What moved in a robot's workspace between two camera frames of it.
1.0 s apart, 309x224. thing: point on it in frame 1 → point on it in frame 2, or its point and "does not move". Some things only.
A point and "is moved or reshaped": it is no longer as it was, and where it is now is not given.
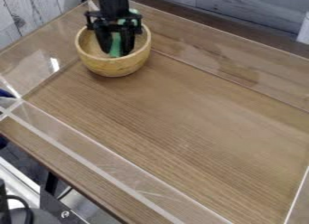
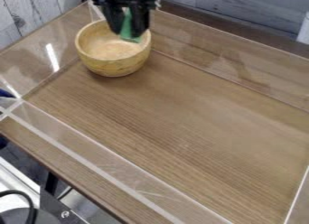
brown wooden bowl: x=106 y=65 does not move
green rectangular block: x=116 y=35 is moved or reshaped
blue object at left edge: x=5 y=94 does not move
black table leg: x=52 y=183 does not move
